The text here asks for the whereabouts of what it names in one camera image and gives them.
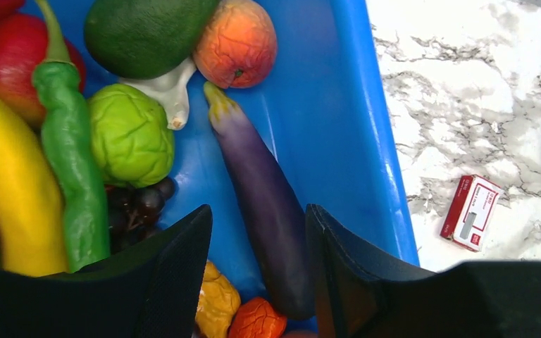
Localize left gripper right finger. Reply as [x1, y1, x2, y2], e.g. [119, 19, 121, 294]
[306, 204, 541, 337]

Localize small red white box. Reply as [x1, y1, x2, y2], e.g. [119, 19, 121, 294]
[440, 175, 504, 252]

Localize dark purple toy eggplant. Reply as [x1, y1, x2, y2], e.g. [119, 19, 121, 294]
[203, 81, 315, 320]

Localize toy mushroom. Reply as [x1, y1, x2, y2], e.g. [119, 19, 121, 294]
[118, 56, 197, 130]

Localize light green toy cabbage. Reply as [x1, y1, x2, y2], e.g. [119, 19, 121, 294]
[87, 84, 175, 188]

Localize toy purple grapes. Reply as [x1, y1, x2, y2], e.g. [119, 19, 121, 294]
[106, 177, 177, 254]

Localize yellow toy bell pepper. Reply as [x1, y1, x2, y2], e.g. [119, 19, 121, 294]
[195, 261, 241, 338]

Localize orange wrinkled toy fruit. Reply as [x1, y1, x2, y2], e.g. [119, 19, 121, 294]
[192, 0, 278, 89]

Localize orange toy carrot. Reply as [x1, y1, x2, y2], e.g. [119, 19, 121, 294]
[228, 297, 287, 338]

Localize toy peach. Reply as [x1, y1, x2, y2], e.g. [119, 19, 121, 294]
[281, 330, 318, 338]

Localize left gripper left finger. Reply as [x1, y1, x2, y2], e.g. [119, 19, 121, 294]
[0, 205, 213, 337]

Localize green toy chili pepper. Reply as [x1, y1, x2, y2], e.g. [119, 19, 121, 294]
[32, 1, 110, 272]

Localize red toy bell pepper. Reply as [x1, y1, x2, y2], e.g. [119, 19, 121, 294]
[0, 0, 87, 265]

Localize green toy avocado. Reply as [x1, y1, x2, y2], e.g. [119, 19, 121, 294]
[84, 0, 219, 80]

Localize yellow toy banana bunch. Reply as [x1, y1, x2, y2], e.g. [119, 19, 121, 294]
[0, 99, 68, 277]

